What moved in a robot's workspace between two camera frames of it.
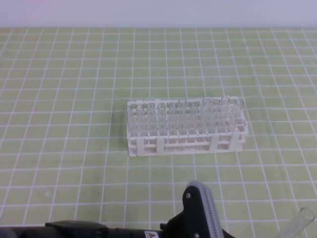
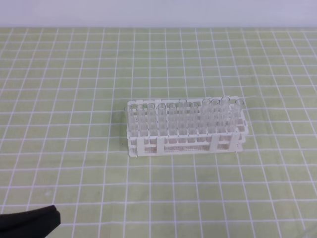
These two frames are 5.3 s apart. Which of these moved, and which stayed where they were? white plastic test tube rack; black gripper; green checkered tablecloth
Moved: black gripper
Stayed: white plastic test tube rack; green checkered tablecloth
